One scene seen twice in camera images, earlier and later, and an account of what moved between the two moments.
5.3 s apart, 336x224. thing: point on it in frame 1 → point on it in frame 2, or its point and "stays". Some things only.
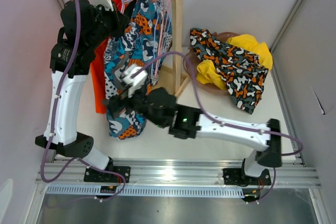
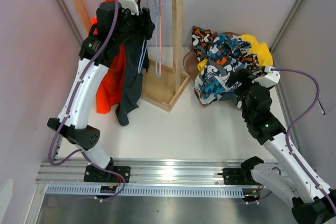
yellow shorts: x=208 y=72 stays
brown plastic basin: x=222 y=37 stays
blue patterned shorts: x=144 y=45 → x=226 y=59
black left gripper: x=120 y=20 → x=144 y=31
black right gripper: x=116 y=103 → x=242 y=76
